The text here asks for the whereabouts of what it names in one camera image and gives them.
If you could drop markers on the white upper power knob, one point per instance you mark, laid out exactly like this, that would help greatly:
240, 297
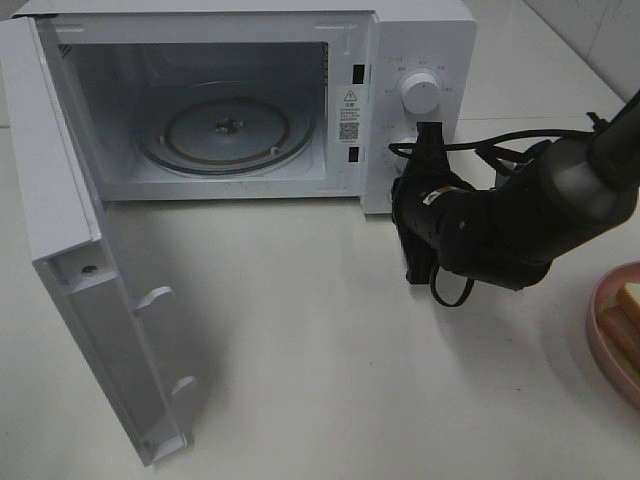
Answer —
421, 91

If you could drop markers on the warning sticker with QR code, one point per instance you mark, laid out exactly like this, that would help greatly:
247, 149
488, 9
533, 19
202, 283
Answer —
349, 107

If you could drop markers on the white bread sandwich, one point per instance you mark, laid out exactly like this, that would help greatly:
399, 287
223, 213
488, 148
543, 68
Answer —
620, 317

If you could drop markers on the white microwave oven body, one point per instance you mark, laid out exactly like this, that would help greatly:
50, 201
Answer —
123, 49

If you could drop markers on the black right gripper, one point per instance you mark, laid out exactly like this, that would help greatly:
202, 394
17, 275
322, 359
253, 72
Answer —
423, 197

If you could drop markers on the white microwave door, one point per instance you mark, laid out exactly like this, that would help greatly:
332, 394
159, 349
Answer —
72, 247

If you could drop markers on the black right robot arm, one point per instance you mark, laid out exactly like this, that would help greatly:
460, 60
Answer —
558, 189

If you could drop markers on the pink round plate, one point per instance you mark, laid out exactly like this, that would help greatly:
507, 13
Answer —
618, 364

